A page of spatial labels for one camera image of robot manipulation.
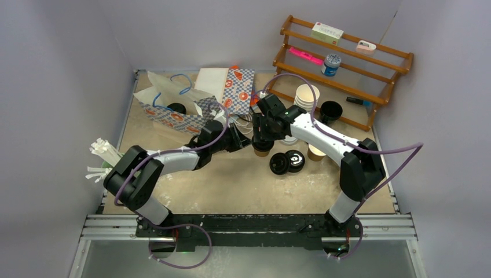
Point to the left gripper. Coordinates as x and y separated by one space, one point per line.
238 140

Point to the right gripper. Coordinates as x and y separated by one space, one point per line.
258 120

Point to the black lid stack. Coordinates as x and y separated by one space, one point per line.
297 161
279 163

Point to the brown paper cup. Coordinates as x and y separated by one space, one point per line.
315 154
261 153

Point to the checkered paper bag blue handles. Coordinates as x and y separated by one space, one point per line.
172 101

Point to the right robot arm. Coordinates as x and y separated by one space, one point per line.
361 168

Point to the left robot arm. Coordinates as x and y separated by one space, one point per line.
134 177

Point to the white cup lid near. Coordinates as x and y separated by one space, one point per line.
289 141

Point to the stack of flat paper bags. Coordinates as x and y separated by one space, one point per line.
234 88

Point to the stack of white paper cups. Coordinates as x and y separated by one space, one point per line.
305 97

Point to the dark paper cup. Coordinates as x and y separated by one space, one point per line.
330 111

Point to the pink highlighter pen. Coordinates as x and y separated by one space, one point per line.
305 56

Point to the blue white jar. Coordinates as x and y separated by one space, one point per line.
331 64

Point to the wooden shelf rack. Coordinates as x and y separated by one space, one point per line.
372 78

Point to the black blue marker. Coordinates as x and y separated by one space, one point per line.
358 101

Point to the white green box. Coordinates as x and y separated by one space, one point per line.
326 33

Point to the white pink small device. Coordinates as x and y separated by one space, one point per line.
366 47

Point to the wrapped white straws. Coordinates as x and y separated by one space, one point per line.
107 152

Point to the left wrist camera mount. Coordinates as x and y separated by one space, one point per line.
222 117

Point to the black aluminium base frame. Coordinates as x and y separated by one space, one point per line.
309 231

